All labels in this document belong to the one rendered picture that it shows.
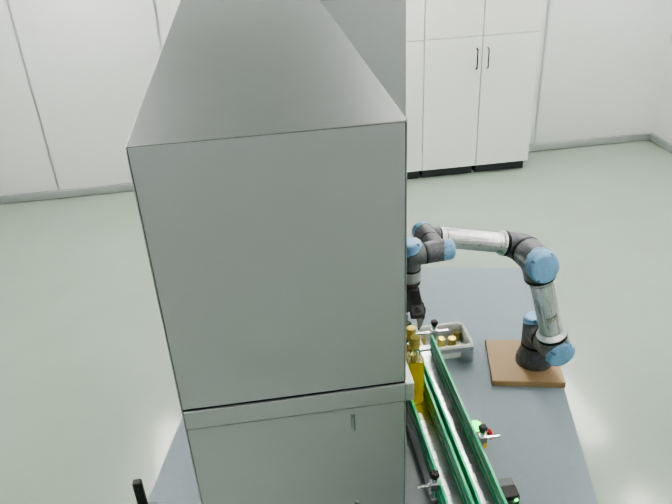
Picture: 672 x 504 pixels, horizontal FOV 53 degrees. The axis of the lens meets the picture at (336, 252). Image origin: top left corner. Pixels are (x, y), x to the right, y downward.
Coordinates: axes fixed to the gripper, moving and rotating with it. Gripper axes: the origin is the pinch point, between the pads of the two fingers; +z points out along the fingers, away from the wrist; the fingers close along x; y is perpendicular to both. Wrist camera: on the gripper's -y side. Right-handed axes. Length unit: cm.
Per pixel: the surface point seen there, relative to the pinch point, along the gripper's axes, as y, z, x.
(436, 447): -31.5, 27.3, -1.1
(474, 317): 56, 41, -45
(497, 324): 48, 41, -53
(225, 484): -54, 4, 68
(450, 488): -49, 27, -1
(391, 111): -48, -98, 17
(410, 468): -38.8, 27.2, 9.8
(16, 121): 430, 39, 256
